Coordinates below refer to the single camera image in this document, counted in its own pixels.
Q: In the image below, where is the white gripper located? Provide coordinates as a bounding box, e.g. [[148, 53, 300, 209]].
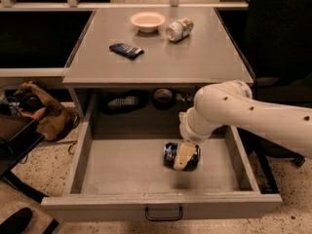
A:
[[174, 107, 221, 171]]

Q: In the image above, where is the blue pepsi can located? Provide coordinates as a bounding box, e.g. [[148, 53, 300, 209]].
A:
[[164, 142, 201, 171]]

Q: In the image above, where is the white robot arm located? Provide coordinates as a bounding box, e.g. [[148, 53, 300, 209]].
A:
[[179, 80, 312, 158]]

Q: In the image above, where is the grey open drawer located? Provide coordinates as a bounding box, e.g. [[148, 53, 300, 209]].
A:
[[42, 95, 282, 222]]

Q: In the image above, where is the grey cabinet counter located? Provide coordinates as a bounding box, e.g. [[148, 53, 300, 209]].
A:
[[62, 6, 254, 119]]

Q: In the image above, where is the white crushed can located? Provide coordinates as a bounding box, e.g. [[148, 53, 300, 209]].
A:
[[166, 18, 194, 42]]

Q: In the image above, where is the crumpled silver wrapper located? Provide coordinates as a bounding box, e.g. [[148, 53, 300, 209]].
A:
[[175, 93, 194, 102]]

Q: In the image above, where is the black tape roll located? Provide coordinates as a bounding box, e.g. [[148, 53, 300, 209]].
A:
[[153, 88, 174, 110]]

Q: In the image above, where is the dark blue snack bag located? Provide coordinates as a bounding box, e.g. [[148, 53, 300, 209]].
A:
[[109, 43, 144, 59]]

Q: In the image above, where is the brown bag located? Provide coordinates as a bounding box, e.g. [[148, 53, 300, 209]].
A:
[[14, 82, 73, 141]]

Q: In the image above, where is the white paper bowl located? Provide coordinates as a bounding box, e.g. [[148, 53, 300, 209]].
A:
[[131, 12, 166, 33]]

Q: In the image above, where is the black office chair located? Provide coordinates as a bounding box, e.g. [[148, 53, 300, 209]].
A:
[[242, 0, 312, 158]]

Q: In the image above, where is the black tray table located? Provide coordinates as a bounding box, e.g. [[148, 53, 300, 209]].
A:
[[0, 115, 45, 203]]

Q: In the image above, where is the black shoe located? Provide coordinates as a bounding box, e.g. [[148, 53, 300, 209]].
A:
[[0, 208, 32, 234]]

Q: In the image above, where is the black drawer handle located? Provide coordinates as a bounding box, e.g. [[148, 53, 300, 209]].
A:
[[144, 207, 183, 222]]

